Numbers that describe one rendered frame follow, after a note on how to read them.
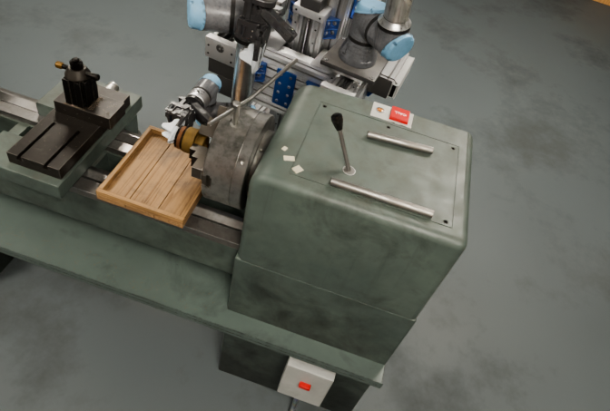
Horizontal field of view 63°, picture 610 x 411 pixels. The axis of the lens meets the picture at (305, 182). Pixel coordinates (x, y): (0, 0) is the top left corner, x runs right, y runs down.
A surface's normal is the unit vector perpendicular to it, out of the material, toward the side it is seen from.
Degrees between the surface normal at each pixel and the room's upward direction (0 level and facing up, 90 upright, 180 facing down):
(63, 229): 0
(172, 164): 0
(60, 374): 0
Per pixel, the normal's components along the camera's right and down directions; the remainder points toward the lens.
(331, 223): -0.27, 0.66
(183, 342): 0.18, -0.68
